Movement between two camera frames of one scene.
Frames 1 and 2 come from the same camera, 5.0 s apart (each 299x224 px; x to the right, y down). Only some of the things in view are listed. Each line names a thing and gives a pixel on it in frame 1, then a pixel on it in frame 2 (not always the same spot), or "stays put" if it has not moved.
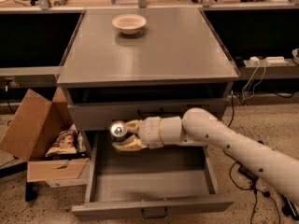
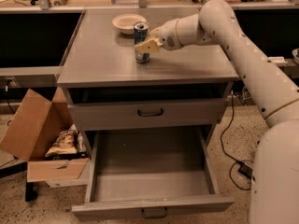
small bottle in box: x=80 y=147 stays put
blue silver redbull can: x=118 y=131 -> x=140 y=35
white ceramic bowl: x=129 y=23 stays put
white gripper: x=149 y=131 -> x=167 y=35
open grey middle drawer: x=152 y=180 stays put
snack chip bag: x=65 y=143 stays put
